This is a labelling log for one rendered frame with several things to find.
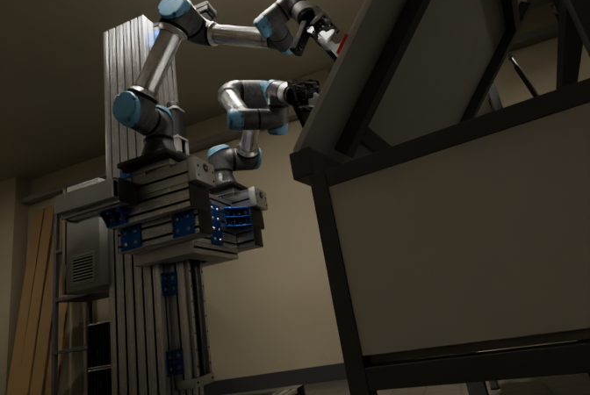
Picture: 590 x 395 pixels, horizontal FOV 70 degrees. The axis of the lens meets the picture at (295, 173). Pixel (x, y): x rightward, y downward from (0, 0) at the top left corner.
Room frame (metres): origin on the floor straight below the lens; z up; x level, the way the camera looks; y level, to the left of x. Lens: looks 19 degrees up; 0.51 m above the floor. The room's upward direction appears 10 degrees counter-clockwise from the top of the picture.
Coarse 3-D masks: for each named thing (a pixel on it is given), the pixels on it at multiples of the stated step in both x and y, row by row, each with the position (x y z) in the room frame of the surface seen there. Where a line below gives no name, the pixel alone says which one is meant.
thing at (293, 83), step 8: (296, 80) 1.24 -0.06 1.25; (312, 80) 1.21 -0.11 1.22; (288, 88) 1.25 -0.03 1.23; (296, 88) 1.22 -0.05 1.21; (304, 88) 1.18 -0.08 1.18; (312, 88) 1.19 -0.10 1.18; (288, 96) 1.26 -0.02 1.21; (296, 96) 1.21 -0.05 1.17; (304, 96) 1.20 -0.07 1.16; (312, 96) 1.21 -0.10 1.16; (304, 104) 1.21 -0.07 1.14
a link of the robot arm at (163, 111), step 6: (156, 108) 1.48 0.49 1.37; (162, 108) 1.49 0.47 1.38; (162, 114) 1.48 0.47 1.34; (168, 114) 1.51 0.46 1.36; (162, 120) 1.47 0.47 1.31; (168, 120) 1.50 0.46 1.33; (156, 126) 1.46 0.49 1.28; (162, 126) 1.48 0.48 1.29; (168, 126) 1.50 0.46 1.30; (150, 132) 1.46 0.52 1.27; (156, 132) 1.47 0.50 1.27; (162, 132) 1.48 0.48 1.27; (168, 132) 1.50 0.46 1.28; (144, 138) 1.49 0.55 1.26
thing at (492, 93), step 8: (488, 96) 2.05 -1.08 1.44; (496, 96) 1.79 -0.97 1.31; (488, 104) 2.17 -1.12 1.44; (496, 104) 1.79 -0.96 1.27; (480, 112) 2.26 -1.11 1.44; (488, 112) 2.28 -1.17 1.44; (544, 344) 1.94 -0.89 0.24; (472, 384) 1.99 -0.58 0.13; (496, 384) 2.48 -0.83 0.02; (472, 392) 2.00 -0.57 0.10
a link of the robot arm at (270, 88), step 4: (272, 80) 1.33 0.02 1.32; (276, 80) 1.32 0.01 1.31; (280, 80) 1.33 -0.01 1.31; (268, 84) 1.33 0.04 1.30; (272, 84) 1.31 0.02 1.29; (276, 84) 1.30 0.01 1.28; (280, 84) 1.28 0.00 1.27; (264, 88) 1.35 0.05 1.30; (268, 88) 1.33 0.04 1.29; (272, 88) 1.31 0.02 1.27; (276, 88) 1.29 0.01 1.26; (264, 92) 1.35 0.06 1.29; (268, 92) 1.33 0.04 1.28; (272, 92) 1.31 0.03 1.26; (276, 92) 1.29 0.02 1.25; (268, 96) 1.34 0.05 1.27; (272, 96) 1.32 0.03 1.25; (276, 96) 1.30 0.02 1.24; (268, 100) 1.35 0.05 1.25; (272, 100) 1.33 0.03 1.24; (276, 100) 1.33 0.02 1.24; (272, 104) 1.34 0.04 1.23; (276, 104) 1.34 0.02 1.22; (280, 104) 1.34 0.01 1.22; (284, 104) 1.35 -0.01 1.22
